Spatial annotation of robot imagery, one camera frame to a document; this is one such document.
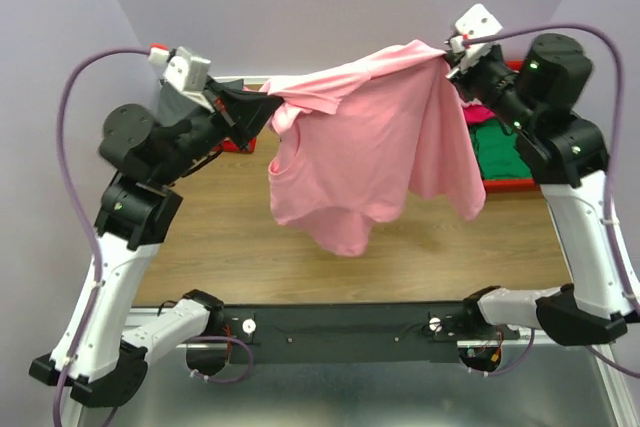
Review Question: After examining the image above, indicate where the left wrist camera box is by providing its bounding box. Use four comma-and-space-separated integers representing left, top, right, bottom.
148, 44, 212, 110

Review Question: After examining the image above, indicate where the folded red t shirt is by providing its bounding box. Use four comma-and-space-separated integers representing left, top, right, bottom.
216, 137, 257, 154

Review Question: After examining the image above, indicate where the magenta t shirt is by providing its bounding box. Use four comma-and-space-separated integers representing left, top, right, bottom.
461, 99, 495, 125

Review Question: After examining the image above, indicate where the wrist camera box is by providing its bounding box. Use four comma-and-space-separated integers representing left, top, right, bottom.
148, 44, 212, 110
446, 3, 502, 72

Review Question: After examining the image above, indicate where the light pink t shirt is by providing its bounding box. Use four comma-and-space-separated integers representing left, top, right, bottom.
262, 40, 486, 257

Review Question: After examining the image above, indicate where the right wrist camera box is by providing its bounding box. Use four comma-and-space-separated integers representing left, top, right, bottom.
446, 3, 502, 72

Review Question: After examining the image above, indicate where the green t shirt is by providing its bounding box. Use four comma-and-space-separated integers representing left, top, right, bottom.
468, 119, 531, 181

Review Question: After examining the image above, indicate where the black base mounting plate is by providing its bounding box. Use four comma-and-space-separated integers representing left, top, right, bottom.
205, 301, 497, 364

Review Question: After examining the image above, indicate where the red plastic bin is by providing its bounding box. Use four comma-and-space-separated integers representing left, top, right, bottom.
479, 60, 544, 194

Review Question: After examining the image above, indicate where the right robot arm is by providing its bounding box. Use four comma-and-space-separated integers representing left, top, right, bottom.
442, 33, 639, 346

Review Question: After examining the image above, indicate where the aluminium frame rail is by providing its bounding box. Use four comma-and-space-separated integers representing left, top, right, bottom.
59, 75, 640, 427

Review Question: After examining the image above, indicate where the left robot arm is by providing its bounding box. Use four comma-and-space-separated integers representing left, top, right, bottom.
29, 79, 284, 408

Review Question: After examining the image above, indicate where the folded grey t shirt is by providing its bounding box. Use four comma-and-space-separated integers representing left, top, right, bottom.
156, 80, 200, 127

